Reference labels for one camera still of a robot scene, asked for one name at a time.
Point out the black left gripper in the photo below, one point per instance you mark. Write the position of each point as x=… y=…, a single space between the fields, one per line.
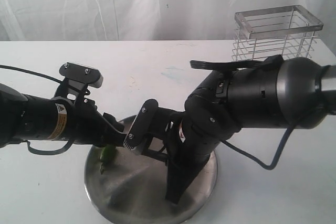
x=89 y=127

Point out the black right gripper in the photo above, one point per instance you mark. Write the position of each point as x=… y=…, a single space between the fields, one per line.
x=189 y=149

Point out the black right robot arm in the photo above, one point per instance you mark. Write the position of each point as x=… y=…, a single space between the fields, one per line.
x=274 y=93

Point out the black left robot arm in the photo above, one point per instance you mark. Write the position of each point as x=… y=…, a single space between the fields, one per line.
x=26 y=117

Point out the round steel plate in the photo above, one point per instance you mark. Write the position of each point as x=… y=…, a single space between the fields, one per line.
x=131 y=188

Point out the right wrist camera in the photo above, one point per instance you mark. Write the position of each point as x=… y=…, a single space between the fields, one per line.
x=151 y=122

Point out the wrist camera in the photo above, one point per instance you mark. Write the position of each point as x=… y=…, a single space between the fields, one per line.
x=151 y=122
x=77 y=79

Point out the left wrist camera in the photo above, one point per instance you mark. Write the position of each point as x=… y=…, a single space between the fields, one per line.
x=77 y=79

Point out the wire metal utensil holder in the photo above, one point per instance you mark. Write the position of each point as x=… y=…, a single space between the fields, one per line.
x=290 y=31

